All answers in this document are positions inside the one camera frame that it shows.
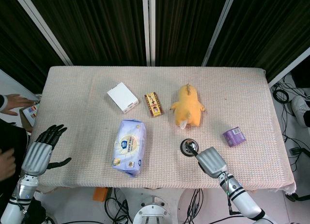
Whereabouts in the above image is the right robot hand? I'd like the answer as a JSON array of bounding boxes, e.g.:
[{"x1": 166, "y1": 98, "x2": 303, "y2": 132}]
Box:
[{"x1": 186, "y1": 144, "x2": 229, "y2": 179}]

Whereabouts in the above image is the person's hand with dark sleeve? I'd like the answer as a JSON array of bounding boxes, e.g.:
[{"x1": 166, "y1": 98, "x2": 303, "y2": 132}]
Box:
[{"x1": 0, "y1": 94, "x2": 36, "y2": 116}]

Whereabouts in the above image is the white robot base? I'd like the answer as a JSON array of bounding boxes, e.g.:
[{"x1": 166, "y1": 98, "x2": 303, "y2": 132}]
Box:
[{"x1": 132, "y1": 195, "x2": 174, "y2": 224}]

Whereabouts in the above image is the person's hand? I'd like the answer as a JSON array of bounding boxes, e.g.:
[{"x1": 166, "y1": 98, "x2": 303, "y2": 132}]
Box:
[{"x1": 0, "y1": 148, "x2": 16, "y2": 182}]

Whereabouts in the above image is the purple small packet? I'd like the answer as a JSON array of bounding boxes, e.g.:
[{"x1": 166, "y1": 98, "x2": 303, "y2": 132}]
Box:
[{"x1": 222, "y1": 127, "x2": 246, "y2": 147}]

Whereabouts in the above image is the coiled black cable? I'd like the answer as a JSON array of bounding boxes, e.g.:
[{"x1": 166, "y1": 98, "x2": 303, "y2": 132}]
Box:
[{"x1": 273, "y1": 88, "x2": 290, "y2": 103}]

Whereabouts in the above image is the brown yellow small box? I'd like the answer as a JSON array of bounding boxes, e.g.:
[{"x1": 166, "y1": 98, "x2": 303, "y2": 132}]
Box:
[{"x1": 144, "y1": 92, "x2": 164, "y2": 118}]

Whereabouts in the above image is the yellow plush toy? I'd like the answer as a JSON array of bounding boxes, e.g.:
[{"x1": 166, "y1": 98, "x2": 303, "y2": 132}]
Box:
[{"x1": 170, "y1": 82, "x2": 207, "y2": 130}]

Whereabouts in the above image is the pink woven tablecloth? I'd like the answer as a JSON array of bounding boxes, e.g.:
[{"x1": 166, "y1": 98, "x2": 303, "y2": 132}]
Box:
[{"x1": 31, "y1": 65, "x2": 297, "y2": 195}]

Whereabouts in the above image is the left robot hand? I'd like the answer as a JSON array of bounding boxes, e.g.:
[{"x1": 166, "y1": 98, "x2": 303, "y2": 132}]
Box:
[{"x1": 21, "y1": 124, "x2": 73, "y2": 177}]

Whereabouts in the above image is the orange box under table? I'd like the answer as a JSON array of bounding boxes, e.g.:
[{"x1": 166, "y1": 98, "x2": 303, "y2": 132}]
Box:
[{"x1": 93, "y1": 187, "x2": 109, "y2": 202}]

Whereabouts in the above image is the white sneaker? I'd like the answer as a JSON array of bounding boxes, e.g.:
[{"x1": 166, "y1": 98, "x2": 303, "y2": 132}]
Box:
[{"x1": 291, "y1": 95, "x2": 310, "y2": 128}]

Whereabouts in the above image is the cardboard box with colourful cards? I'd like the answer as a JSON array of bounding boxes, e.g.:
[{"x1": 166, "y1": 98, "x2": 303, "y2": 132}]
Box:
[{"x1": 19, "y1": 100, "x2": 41, "y2": 132}]

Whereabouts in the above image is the lavender tissue pack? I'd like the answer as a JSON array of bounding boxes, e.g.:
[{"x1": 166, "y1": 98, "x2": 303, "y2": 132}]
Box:
[{"x1": 111, "y1": 119, "x2": 147, "y2": 178}]

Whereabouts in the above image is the white cardboard box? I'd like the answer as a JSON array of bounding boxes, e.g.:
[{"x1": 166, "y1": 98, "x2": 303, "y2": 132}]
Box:
[{"x1": 107, "y1": 82, "x2": 140, "y2": 114}]

